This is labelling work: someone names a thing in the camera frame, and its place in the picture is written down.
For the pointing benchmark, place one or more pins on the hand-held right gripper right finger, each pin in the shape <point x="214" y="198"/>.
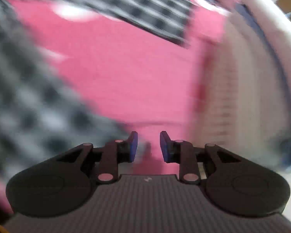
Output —
<point x="164" y="148"/>

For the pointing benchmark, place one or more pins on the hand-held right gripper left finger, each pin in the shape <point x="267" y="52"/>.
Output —
<point x="133" y="148"/>

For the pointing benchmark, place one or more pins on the black white plaid garment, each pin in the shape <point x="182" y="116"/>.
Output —
<point x="26" y="102"/>

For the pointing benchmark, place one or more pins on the pink floral bed sheet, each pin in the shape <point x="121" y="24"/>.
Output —
<point x="126" y="77"/>

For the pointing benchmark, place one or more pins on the white folded cloth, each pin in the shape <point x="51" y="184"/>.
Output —
<point x="269" y="29"/>

